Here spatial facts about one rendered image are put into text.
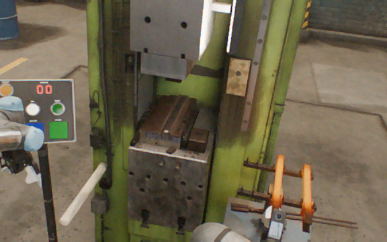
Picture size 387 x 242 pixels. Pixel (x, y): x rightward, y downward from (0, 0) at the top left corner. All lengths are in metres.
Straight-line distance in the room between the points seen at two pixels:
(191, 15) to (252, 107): 0.54
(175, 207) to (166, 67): 0.72
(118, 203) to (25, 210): 0.83
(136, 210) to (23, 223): 1.03
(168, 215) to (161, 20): 0.97
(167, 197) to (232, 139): 0.43
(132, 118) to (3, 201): 1.39
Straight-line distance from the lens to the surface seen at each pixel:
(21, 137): 1.26
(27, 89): 1.81
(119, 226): 2.45
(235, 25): 1.64
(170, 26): 1.58
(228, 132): 1.87
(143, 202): 1.98
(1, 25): 6.22
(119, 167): 2.15
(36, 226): 2.81
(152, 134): 1.80
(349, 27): 7.73
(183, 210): 1.95
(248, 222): 1.83
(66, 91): 1.79
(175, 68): 1.63
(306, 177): 1.72
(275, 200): 1.54
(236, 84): 1.74
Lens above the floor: 1.91
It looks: 29 degrees down
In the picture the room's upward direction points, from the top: 6 degrees clockwise
